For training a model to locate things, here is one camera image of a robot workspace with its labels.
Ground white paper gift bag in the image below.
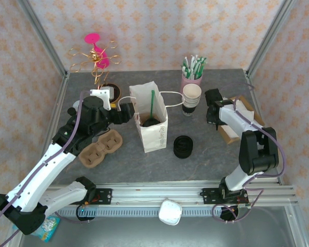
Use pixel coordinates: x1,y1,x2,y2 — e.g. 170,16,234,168
118,81,186,154

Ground black cup lid stack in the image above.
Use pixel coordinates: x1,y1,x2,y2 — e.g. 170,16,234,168
173,135,194,159

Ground brown cardboard cup carrier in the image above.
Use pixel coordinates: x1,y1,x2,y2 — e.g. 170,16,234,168
139,112,167,128
78,129,124,169

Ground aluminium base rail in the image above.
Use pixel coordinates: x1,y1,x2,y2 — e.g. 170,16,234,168
19,181,298,206

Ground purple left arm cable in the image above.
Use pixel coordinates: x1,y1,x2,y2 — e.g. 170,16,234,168
0,89,93,247

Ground blue snack bag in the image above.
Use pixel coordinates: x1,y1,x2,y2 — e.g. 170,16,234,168
30,215,61,243

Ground paper wrapped straw bundle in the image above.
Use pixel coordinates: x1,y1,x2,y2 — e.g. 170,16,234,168
181,54,208,80

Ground black plastic cup lid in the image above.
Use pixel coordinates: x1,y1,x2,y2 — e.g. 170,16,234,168
143,117,160,128

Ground stacked paper cups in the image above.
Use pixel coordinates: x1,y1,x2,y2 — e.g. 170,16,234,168
182,83,202,117

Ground white plastic puck device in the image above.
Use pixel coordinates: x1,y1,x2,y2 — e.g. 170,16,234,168
158,197,183,226

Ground gold wire cup rack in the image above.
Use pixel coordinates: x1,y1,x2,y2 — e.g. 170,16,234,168
67,40,122,105

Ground grey slotted cable duct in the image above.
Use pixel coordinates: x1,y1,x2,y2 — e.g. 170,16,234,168
58,205,250,218

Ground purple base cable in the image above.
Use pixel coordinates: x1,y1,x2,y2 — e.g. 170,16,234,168
211,180,263,224
54,210,98,224

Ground brown cardboard tray box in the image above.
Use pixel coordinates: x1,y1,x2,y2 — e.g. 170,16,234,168
217,95,265,145

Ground pink plastic goblet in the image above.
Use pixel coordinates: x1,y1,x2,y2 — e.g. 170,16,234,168
84,33,111,69

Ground aluminium frame post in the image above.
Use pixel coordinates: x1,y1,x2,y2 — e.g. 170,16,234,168
17,0,70,79
246,0,297,78

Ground long green straw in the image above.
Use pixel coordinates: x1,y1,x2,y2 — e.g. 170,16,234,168
150,89,156,121

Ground pink straw holder cup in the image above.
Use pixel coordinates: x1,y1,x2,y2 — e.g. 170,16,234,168
180,73,203,96

